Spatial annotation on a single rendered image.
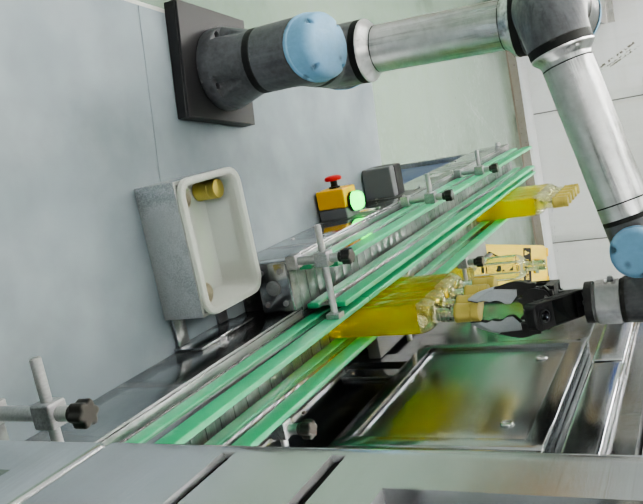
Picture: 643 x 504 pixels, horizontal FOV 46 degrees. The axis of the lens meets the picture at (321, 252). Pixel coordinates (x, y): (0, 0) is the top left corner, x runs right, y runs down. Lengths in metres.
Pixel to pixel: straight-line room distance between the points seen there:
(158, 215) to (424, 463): 0.93
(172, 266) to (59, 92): 0.31
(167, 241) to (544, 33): 0.65
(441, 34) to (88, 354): 0.78
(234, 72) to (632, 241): 0.71
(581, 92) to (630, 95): 5.98
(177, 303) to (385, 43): 0.58
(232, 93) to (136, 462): 1.04
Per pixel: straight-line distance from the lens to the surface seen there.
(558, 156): 7.28
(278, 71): 1.35
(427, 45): 1.39
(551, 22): 1.19
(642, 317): 1.34
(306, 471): 0.37
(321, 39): 1.34
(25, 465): 0.49
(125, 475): 0.42
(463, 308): 1.39
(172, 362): 1.24
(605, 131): 1.18
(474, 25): 1.36
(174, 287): 1.25
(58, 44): 1.21
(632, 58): 7.15
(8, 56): 1.14
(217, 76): 1.39
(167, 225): 1.23
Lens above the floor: 1.57
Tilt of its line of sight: 28 degrees down
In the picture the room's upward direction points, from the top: 84 degrees clockwise
